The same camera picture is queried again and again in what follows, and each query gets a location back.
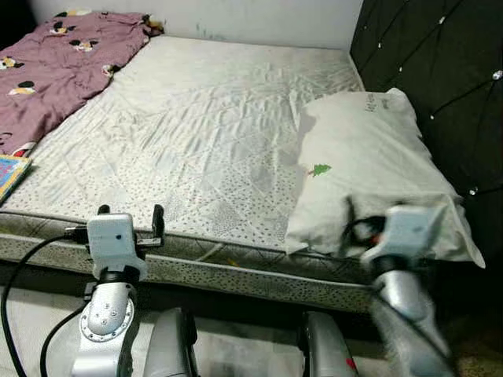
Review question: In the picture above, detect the white pillow with green print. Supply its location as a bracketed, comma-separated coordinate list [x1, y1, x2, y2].
[285, 88, 486, 268]

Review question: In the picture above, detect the yellow and blue children's book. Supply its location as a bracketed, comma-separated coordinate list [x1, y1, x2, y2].
[0, 155, 34, 203]

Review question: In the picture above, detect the pink cartoon mouse quilt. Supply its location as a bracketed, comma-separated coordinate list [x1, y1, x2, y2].
[0, 9, 158, 158]

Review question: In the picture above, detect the grey patterned lower mattress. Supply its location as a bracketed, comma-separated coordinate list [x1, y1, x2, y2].
[0, 232, 382, 313]

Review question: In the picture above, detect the grey patterned quilted mattress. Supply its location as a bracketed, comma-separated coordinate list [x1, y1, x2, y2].
[0, 35, 464, 272]

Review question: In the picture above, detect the grey robot left leg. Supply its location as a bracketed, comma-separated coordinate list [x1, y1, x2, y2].
[141, 308, 199, 377]

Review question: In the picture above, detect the grey robot leg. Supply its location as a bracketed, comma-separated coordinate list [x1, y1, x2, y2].
[141, 308, 199, 377]
[297, 310, 358, 377]

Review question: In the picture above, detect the grey robot right leg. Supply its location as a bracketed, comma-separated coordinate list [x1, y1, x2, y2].
[297, 310, 358, 377]

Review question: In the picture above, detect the black tufted headboard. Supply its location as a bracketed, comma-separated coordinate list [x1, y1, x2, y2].
[350, 0, 503, 260]

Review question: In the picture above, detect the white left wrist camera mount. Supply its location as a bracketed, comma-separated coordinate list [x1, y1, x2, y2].
[86, 214, 149, 281]

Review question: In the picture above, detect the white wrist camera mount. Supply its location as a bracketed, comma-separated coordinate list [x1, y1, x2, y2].
[362, 204, 446, 266]
[86, 214, 149, 281]

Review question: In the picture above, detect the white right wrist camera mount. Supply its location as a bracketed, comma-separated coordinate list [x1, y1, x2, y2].
[362, 204, 446, 266]

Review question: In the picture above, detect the black bed frame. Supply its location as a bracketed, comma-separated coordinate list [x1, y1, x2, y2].
[0, 259, 378, 342]

